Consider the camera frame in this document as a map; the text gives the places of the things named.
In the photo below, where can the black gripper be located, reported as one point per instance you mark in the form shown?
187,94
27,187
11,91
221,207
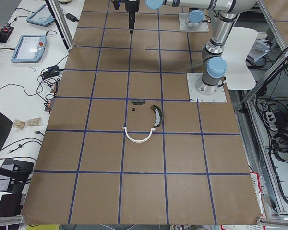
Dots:
132,5

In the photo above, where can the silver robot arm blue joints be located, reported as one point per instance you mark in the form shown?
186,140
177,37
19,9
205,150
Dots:
215,66

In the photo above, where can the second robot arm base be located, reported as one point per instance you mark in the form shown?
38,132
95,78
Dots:
194,17

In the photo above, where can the black power adapter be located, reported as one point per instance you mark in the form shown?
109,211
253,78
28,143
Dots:
71,17

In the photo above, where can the small black mesh part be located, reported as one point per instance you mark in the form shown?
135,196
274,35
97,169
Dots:
138,101

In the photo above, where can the far blue teach pendant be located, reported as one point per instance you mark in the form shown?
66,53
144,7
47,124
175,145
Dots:
41,17

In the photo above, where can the blue teach pendant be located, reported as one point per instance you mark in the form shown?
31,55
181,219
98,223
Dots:
29,49
41,17

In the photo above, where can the black usb hub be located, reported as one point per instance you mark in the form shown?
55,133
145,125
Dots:
52,71

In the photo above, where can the grey green curved part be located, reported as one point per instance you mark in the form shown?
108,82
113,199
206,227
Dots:
159,115

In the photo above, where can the near blue teach pendant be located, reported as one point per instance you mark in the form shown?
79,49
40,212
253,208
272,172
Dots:
29,49

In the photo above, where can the white curved plastic part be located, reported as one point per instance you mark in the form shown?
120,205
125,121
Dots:
138,138

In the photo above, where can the white plastic chair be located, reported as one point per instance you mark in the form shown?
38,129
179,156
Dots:
236,49

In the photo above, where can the bag of wooden pieces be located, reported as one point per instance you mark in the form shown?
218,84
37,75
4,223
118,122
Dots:
19,124

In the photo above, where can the black box device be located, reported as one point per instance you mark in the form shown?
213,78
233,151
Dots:
15,175

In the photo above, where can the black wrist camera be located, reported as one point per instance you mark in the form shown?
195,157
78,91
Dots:
116,3

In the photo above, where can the aluminium frame post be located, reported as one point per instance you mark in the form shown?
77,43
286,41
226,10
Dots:
57,14

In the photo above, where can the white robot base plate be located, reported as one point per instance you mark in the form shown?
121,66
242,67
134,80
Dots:
199,92

